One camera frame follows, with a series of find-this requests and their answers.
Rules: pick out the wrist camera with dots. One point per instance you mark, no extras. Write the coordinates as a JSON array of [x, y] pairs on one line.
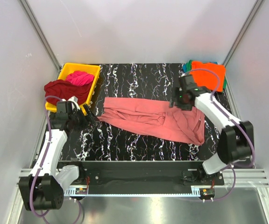
[[187, 82], [66, 108]]

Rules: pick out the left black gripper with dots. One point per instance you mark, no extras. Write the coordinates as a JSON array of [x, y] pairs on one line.
[[86, 120]]

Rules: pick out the salmon pink t shirt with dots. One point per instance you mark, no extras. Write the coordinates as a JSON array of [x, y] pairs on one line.
[[155, 118]]

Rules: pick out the magenta t shirt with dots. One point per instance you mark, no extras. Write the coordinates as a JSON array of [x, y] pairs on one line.
[[80, 78]]

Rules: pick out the left aluminium corner post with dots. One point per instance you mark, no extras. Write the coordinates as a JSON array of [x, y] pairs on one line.
[[37, 28]]

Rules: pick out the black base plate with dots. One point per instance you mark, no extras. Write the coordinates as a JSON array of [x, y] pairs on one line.
[[147, 178]]

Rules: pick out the blue folded t shirt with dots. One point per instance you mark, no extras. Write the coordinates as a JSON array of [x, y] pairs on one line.
[[187, 66]]

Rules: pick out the aluminium frame rail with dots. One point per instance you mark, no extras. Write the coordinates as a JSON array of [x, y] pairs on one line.
[[245, 178]]

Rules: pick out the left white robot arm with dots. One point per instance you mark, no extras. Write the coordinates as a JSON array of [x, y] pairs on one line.
[[48, 158]]

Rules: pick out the yellow plastic bin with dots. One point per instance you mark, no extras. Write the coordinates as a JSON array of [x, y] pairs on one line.
[[67, 69]]

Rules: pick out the aluminium corner post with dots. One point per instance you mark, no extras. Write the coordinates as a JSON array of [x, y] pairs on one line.
[[37, 28], [247, 23]]

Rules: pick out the dark red t shirt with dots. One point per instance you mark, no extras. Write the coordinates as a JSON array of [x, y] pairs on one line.
[[65, 90]]

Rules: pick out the orange folded t shirt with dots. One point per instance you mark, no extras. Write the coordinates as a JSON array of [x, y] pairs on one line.
[[207, 72]]

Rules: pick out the right aluminium corner post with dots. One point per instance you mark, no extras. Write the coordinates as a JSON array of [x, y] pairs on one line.
[[247, 23]]

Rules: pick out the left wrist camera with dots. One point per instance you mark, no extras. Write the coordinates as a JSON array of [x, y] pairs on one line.
[[66, 108]]

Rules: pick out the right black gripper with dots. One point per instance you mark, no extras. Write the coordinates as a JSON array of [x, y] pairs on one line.
[[187, 107]]

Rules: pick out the green folded t shirt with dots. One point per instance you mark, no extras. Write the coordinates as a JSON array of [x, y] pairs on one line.
[[224, 84]]

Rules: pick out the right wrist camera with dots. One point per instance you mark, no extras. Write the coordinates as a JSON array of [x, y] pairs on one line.
[[187, 82]]

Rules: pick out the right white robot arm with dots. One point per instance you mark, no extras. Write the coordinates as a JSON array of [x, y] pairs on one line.
[[236, 138]]

